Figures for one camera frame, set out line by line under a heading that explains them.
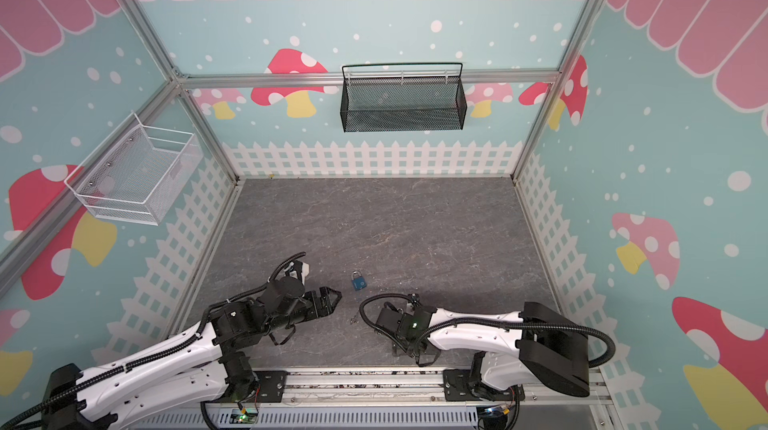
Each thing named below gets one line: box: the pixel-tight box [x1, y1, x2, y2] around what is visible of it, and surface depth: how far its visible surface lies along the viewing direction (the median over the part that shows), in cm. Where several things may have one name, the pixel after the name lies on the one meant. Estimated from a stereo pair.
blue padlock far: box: [351, 270, 367, 291], surface depth 94 cm
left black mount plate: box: [253, 370, 288, 403], surface depth 76 cm
